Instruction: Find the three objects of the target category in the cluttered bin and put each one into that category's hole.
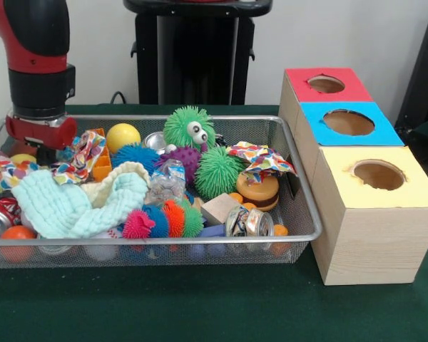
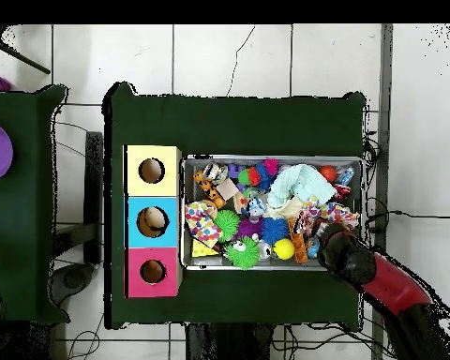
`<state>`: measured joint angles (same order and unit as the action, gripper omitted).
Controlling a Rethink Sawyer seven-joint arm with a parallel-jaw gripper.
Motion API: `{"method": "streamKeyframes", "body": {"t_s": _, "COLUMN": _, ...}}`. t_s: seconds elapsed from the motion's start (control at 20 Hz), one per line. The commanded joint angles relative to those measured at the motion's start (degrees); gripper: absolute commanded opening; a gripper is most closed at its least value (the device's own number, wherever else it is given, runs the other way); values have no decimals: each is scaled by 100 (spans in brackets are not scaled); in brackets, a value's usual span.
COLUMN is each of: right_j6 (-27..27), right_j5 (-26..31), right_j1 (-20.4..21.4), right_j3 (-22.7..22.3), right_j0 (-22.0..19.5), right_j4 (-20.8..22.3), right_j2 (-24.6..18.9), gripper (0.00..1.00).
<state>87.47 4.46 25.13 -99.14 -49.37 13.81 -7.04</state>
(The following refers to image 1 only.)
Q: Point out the black chair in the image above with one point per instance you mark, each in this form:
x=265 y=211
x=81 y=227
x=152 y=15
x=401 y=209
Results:
x=424 y=71

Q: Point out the cream waffle cloth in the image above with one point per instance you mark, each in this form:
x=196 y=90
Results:
x=128 y=171

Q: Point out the white multicolour dotted cloth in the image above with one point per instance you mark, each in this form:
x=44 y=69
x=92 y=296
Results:
x=7 y=171
x=267 y=158

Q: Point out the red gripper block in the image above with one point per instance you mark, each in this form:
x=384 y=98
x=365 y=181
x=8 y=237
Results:
x=46 y=137

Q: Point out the mint green cloth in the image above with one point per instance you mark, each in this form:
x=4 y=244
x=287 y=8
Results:
x=53 y=210

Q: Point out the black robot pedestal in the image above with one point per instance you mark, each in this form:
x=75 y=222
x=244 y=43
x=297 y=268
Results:
x=185 y=53

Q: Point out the multicolour fuzzy caterpillar toy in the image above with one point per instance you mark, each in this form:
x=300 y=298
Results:
x=164 y=221

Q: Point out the yellow ball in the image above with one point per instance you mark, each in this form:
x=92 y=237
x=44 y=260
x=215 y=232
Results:
x=123 y=138

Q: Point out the blue spiky ball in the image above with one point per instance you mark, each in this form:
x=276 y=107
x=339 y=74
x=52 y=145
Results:
x=135 y=156

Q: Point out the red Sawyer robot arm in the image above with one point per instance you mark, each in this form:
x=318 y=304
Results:
x=32 y=53

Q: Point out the orange plastic grid tray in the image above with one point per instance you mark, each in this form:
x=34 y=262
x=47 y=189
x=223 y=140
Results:
x=102 y=165

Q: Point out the green fuzzy ball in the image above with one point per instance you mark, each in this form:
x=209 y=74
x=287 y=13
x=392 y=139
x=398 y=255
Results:
x=217 y=172

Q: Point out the wooden box with three holes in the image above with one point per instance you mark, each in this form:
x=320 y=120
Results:
x=378 y=242

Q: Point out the green fuzzy toy with eyes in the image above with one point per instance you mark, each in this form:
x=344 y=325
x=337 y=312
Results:
x=182 y=124

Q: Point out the multicolour zigzag cloth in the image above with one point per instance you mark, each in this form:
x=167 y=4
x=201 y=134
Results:
x=87 y=149

